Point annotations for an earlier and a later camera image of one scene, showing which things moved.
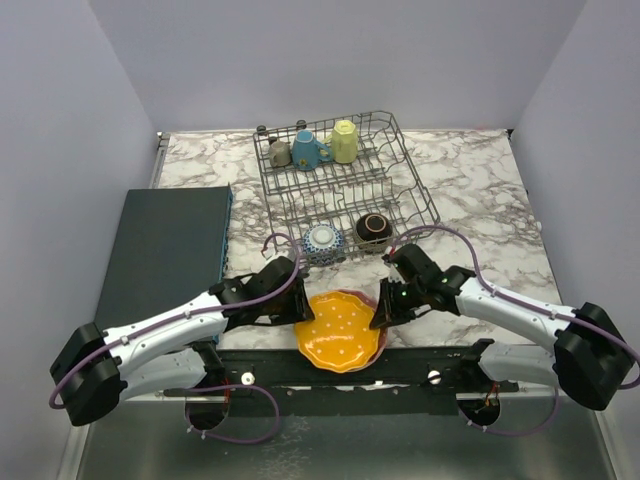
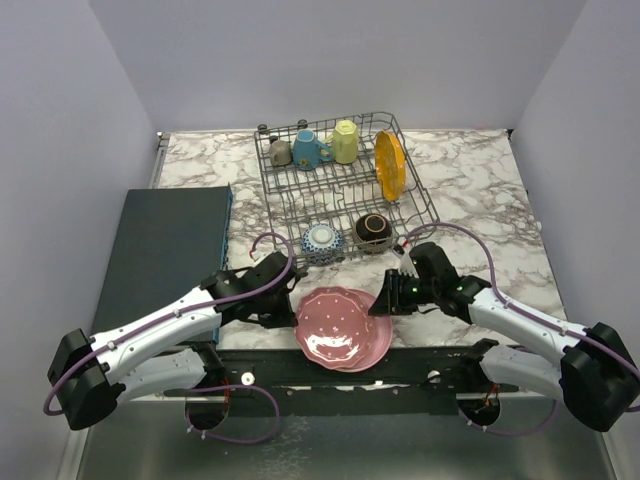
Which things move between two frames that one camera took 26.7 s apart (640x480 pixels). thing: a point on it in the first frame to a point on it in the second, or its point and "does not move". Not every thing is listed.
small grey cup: x=280 y=154 does not move
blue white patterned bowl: x=323 y=244 does not move
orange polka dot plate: x=340 y=338 to x=390 y=165
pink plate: x=383 y=335 to x=332 y=326
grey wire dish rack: x=338 y=185 does not move
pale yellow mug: x=344 y=142 does not move
